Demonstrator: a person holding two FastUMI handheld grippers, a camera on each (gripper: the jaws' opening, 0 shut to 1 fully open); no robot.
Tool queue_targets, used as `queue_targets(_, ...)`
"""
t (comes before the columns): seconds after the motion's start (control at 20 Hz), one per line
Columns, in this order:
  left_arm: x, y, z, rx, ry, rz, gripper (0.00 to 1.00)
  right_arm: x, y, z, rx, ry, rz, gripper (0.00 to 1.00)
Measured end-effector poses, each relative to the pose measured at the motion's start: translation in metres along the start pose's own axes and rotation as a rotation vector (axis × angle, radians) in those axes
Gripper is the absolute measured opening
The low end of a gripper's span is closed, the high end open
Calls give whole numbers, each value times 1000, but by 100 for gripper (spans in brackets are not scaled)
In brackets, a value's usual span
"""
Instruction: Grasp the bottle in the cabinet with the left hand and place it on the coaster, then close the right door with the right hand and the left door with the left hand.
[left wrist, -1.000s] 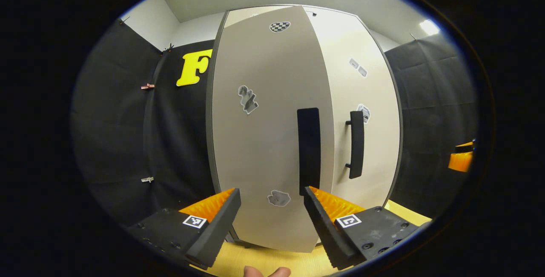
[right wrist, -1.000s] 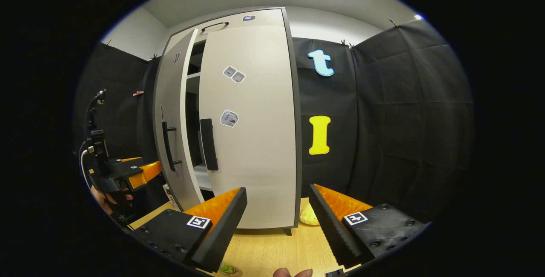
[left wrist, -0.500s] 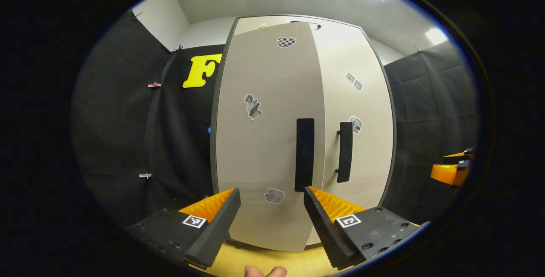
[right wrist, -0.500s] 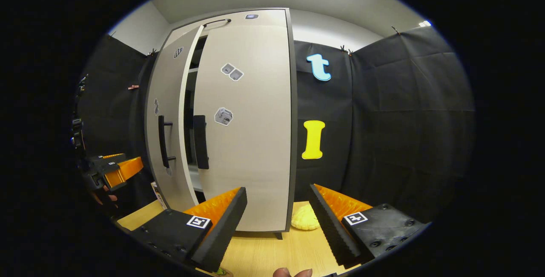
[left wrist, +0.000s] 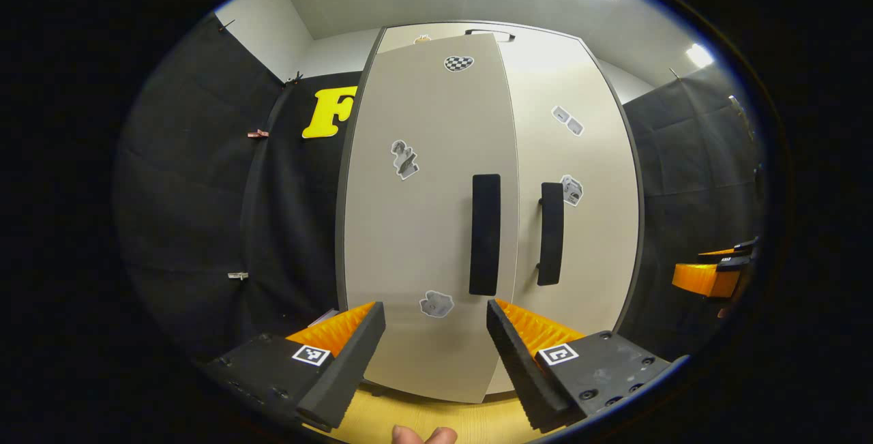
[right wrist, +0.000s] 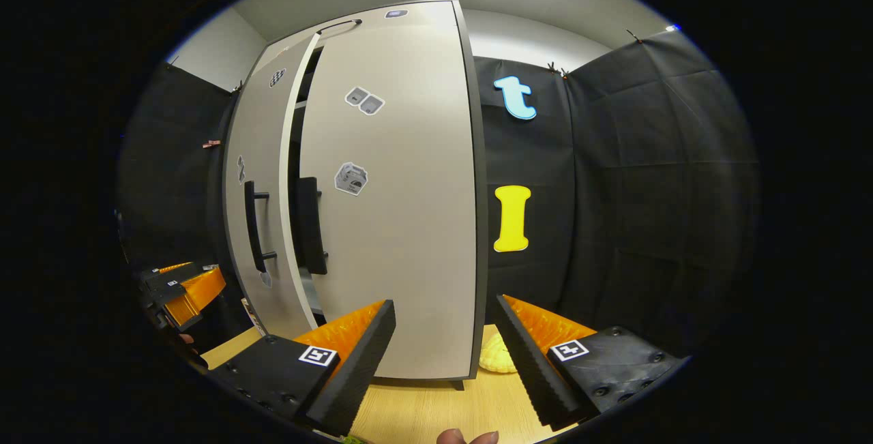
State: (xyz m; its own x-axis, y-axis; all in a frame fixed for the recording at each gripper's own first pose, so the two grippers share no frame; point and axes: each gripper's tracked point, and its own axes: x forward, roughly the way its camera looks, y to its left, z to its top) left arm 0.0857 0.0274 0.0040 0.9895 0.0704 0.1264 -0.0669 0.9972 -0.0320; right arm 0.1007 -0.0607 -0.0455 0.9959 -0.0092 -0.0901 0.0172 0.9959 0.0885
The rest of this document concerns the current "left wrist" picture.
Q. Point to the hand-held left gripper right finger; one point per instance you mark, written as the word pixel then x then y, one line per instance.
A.
pixel 518 369

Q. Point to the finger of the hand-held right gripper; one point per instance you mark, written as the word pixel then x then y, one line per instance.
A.
pixel 733 262
pixel 743 246

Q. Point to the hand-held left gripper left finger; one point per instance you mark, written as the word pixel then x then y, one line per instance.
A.
pixel 344 369

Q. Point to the white cabinet door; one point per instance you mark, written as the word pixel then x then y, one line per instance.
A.
pixel 423 226
pixel 593 246

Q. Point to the grey white cabinet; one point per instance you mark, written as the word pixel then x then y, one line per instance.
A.
pixel 640 212

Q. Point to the white cabinet drawer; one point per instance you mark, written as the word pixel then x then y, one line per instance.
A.
pixel 545 38

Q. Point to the white clip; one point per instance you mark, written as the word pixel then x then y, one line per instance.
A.
pixel 239 275

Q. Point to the small ceiling light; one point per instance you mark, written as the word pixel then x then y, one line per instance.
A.
pixel 700 55

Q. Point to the black backdrop cloth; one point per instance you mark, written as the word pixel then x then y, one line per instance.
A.
pixel 191 212

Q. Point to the red clip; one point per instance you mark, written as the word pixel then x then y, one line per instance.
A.
pixel 258 134

